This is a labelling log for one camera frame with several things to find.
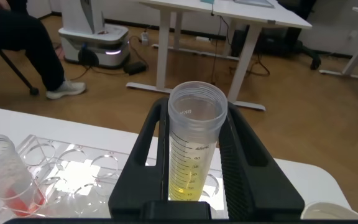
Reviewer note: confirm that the clear acrylic test tube rack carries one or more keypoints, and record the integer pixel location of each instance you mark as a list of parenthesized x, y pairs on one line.
[(79, 174)]

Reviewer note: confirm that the white long office desk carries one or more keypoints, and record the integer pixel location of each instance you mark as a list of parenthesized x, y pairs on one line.
[(357, 56)]

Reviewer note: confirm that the man in black clothes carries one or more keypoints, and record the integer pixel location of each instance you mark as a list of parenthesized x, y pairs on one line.
[(26, 34)]

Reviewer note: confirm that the white double office desk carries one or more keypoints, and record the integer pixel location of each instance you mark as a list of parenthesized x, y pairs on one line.
[(244, 12)]

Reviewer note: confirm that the white humanoid robot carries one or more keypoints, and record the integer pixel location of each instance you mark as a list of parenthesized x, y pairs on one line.
[(95, 37)]

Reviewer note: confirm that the black power adapter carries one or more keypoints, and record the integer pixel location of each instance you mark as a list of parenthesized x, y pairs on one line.
[(135, 68)]

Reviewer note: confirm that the red pigment test tube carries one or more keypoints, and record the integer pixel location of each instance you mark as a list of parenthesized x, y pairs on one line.
[(8, 180)]

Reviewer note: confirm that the white power strip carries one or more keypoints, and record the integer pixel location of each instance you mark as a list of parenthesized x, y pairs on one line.
[(145, 37)]

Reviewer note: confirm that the yellow pigment test tube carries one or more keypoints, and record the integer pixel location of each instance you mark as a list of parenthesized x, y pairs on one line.
[(194, 140)]

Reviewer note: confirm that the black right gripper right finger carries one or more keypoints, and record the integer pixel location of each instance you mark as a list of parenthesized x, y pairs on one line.
[(259, 193)]

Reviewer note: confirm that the blue white paper cup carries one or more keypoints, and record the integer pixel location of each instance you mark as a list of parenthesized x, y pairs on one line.
[(328, 211)]

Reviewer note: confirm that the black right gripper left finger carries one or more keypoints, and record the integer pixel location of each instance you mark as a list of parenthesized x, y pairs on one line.
[(135, 186)]

